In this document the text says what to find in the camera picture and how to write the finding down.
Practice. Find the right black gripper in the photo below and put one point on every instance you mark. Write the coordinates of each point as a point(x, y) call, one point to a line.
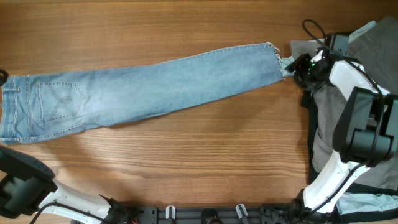
point(298, 66)

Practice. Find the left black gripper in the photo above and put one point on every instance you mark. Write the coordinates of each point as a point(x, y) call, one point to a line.
point(2, 78)

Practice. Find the light blue denim jeans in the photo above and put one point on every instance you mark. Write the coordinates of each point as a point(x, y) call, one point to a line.
point(42, 107)

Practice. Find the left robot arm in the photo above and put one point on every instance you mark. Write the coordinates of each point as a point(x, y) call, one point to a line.
point(30, 188)

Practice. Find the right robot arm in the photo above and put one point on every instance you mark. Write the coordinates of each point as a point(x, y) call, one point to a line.
point(364, 136)

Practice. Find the grey brown trousers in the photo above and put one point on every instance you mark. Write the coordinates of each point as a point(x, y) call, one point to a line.
point(377, 49)

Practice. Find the light blue t-shirt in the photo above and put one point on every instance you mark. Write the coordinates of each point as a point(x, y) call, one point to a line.
point(350, 202)

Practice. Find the black garment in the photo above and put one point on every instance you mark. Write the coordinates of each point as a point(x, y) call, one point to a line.
point(308, 102)

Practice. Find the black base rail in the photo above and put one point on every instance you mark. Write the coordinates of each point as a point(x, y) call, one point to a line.
point(264, 214)

